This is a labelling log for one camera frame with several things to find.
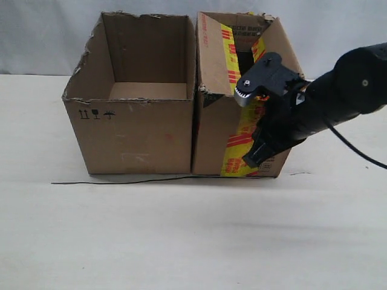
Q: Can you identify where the thin black line strip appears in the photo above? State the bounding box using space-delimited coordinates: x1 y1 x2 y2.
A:
50 175 275 185

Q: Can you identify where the open plain cardboard box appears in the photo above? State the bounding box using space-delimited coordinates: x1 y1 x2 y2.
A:
62 12 197 175

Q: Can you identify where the cardboard box with yellow tape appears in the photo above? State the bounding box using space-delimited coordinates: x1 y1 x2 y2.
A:
192 11 303 177

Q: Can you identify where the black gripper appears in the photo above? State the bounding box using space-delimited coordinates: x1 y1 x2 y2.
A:
233 52 313 167

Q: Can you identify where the black cable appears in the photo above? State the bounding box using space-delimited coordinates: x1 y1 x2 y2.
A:
328 122 387 170

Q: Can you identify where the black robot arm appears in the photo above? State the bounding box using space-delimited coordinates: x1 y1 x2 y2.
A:
234 43 386 168

